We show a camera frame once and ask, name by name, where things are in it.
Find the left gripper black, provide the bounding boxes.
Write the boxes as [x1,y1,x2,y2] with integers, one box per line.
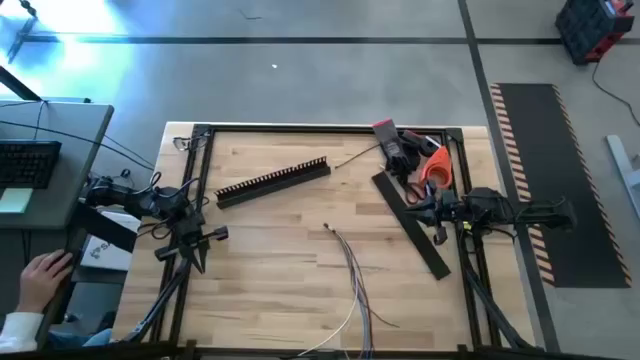
[153,213,231,275]

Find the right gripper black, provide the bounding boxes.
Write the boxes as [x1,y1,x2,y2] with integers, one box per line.
[403,191,470,247]

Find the black duct cover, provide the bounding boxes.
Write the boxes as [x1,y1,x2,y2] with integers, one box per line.
[370,170,452,282]

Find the black slotted cable duct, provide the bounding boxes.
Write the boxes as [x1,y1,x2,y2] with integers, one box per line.
[214,155,333,210]

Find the blue wire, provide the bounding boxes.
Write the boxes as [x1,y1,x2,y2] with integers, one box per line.
[324,227,374,360]

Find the black wire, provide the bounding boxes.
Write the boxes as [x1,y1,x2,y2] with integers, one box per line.
[329,227,401,330]

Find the white wire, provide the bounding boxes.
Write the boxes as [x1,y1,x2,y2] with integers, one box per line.
[297,227,362,359]

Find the person's forearm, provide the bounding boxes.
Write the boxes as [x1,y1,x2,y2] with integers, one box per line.
[0,310,45,355]

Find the black and red hand tool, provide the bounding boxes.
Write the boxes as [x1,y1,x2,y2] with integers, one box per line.
[401,129,442,158]

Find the white printed cardboard box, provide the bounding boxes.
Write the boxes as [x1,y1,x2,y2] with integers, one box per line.
[78,209,142,273]

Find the clear safety glasses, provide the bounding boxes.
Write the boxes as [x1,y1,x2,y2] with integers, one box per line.
[172,133,202,152]

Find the person's leg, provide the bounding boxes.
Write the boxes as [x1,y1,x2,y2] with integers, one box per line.
[46,326,114,350]

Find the black hazard-striped floor mat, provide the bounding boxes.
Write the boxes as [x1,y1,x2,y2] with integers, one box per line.
[488,82,633,290]

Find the grey desk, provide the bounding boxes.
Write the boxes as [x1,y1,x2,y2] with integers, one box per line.
[0,98,116,231]

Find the person's hand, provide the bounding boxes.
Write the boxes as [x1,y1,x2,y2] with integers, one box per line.
[16,248,75,315]

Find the pale green note pad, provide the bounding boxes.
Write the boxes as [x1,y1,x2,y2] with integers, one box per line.
[0,186,35,215]

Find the black keyboard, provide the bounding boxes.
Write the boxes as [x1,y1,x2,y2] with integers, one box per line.
[0,139,63,190]

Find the grey metal profile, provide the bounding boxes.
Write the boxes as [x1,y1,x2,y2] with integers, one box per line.
[604,133,640,222]

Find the black and red toolbox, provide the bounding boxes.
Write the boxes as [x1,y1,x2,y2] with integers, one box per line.
[553,0,636,66]

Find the black tripod stand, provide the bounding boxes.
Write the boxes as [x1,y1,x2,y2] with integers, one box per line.
[0,0,42,65]

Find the red-handled scissors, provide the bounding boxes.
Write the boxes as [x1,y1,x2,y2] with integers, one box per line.
[403,181,432,207]

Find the black desk support frame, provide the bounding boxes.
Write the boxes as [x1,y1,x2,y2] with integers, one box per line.
[34,198,139,347]

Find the black aluminium table frame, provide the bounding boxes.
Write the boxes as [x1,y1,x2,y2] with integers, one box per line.
[112,122,539,360]

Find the black desk cable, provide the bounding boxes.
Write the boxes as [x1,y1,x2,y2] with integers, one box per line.
[0,98,157,172]

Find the black floor cable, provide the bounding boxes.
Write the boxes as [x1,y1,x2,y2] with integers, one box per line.
[591,58,640,128]

